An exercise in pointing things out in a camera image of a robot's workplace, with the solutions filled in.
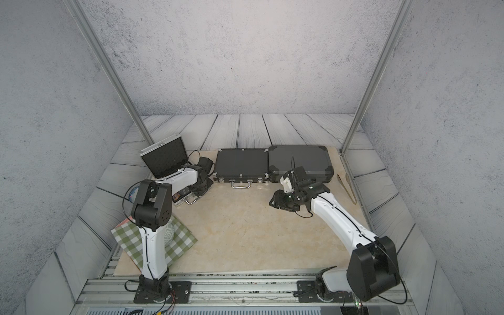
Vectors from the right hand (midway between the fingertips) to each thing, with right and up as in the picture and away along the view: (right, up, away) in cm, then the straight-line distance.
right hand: (275, 204), depth 81 cm
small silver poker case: (-53, +20, +20) cm, 60 cm away
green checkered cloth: (-63, -15, +6) cm, 65 cm away
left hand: (-31, +3, +23) cm, 39 cm away
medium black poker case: (-16, +15, +33) cm, 40 cm away
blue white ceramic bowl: (-68, +1, +17) cm, 70 cm away
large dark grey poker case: (+6, +19, +26) cm, 33 cm away
